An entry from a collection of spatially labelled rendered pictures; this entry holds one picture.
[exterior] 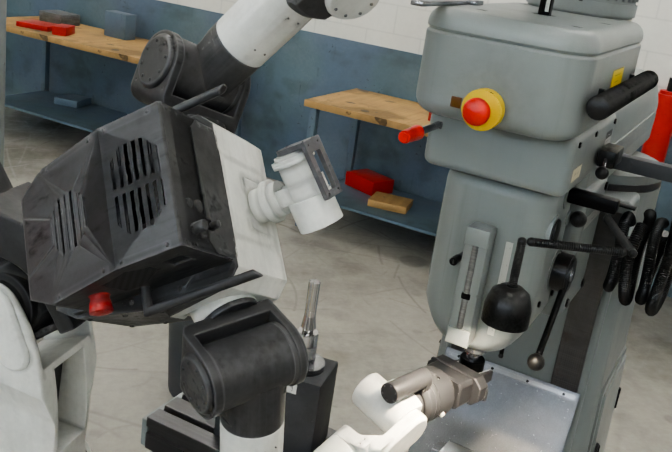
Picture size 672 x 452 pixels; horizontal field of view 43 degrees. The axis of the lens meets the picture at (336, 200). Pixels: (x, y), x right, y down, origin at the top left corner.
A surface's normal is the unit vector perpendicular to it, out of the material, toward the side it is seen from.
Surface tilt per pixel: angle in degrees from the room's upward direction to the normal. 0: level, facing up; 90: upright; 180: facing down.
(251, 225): 57
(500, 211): 90
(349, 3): 126
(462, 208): 90
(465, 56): 90
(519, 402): 63
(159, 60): 71
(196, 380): 98
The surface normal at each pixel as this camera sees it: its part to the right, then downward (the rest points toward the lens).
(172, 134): 0.90, -0.32
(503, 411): -0.37, -0.24
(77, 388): -0.27, 0.26
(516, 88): -0.47, 0.21
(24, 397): -0.37, 0.62
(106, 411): 0.14, -0.94
